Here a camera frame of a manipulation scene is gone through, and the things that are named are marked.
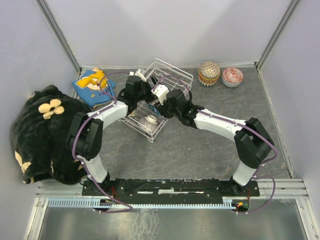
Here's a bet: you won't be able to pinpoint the white bowl red lattice pattern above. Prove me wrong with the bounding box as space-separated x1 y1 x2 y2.
147 104 162 116

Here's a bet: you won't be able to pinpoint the white wire dish rack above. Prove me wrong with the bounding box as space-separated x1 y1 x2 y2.
119 58 194 143

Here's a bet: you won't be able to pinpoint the white bowl teal leaf pattern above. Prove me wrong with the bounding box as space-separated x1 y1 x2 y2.
199 79 217 87

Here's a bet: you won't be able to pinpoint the yellow sun pattern bowl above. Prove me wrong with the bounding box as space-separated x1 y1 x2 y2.
198 73 220 85

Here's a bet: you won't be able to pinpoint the maroon tile pattern bowl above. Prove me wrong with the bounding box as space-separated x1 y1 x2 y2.
199 61 221 79

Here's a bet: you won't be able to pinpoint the plain white ribbed bowl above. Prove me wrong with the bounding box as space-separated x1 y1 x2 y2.
222 78 242 88

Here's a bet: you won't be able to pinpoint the white bowl teal floral pattern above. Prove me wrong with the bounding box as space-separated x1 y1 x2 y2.
222 67 244 84

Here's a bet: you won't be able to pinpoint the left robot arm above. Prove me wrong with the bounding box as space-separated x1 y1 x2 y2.
66 72 156 195

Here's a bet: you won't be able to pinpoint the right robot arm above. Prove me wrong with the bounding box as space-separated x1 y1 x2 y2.
158 89 278 196

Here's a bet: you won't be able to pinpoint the grey striped bowl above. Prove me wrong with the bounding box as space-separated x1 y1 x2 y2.
138 115 158 134

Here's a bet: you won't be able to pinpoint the black plush flower blanket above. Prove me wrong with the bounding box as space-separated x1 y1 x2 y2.
10 84 91 185

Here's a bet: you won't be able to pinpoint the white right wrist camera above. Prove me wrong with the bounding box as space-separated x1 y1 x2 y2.
151 84 169 105

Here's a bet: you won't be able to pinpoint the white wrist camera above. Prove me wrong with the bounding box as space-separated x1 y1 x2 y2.
151 84 169 105
129 68 147 82

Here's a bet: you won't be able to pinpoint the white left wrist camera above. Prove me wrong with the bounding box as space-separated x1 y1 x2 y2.
129 68 147 82

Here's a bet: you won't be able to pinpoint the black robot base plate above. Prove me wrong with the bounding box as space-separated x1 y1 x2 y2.
81 177 261 204

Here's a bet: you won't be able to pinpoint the light blue cable duct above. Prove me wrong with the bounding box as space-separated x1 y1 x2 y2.
47 196 237 208

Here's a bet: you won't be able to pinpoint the aluminium frame rails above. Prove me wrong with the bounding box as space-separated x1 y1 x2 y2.
24 0 320 240

